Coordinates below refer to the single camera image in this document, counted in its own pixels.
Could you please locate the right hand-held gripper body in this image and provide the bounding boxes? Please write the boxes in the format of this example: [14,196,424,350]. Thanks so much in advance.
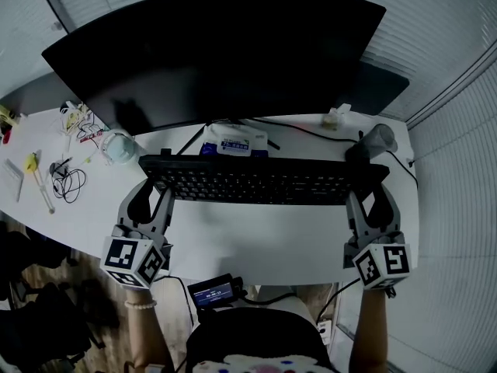
[342,230,412,290]

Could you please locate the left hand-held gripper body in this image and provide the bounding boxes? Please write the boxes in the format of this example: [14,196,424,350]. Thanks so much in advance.
[99,223,174,290]

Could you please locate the black keyboard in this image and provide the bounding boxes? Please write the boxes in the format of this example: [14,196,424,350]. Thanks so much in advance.
[137,153,391,206]

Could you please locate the person's right forearm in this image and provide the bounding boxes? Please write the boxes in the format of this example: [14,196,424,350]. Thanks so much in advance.
[349,288,391,373]

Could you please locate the person's left forearm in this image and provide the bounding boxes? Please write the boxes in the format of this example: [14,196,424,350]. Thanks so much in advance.
[126,288,176,373]

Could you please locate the white side window blinds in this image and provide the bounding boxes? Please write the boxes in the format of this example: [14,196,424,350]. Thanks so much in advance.
[341,48,497,373]

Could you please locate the dark translucent bottle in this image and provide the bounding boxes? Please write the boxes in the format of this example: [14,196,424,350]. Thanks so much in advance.
[344,123,399,162]

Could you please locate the small black screen device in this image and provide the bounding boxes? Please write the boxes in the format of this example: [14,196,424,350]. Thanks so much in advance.
[187,273,245,310]

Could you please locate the black office chair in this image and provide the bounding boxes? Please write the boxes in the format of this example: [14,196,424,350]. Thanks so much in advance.
[0,281,121,373]
[0,219,78,298]

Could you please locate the blue white wipes packet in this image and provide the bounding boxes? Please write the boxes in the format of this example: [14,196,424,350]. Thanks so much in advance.
[200,124,271,159]

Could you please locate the yellow toy on stick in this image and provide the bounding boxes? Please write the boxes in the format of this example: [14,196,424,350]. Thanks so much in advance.
[23,150,56,215]

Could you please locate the white notepad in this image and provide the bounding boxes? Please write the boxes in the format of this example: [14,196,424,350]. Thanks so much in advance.
[2,158,25,204]

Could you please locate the dark desk partition panel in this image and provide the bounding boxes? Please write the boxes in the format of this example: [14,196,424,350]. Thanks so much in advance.
[337,60,411,117]

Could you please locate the yellow box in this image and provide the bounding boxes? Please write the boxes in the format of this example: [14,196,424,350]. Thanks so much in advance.
[0,105,20,126]

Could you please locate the white dotted fabric piece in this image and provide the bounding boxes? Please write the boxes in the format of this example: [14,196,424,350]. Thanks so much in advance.
[197,354,318,373]

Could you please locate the black computer monitor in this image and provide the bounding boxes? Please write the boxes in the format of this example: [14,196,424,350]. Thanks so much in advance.
[41,0,388,155]

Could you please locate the white window blinds behind monitor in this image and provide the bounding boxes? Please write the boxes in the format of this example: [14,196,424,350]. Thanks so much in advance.
[0,0,497,122]

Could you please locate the white bead bracelet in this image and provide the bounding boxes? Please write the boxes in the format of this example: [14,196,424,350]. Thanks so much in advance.
[123,299,158,311]

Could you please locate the black monitor cable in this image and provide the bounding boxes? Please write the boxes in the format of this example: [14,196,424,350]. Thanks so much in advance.
[252,117,419,190]

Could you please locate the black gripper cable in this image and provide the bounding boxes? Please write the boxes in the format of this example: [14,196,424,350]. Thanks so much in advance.
[315,277,363,324]

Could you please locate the white bottle with handle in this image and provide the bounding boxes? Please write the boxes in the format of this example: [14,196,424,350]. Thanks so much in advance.
[100,129,141,166]

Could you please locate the black device cable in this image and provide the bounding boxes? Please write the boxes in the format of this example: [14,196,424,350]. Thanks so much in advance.
[239,292,298,306]
[166,274,195,329]

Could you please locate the tangled black cable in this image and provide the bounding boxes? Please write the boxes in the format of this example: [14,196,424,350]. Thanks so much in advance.
[48,157,87,204]

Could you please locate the bundle of white cables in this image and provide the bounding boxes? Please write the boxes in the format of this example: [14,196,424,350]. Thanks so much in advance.
[58,99,106,151]

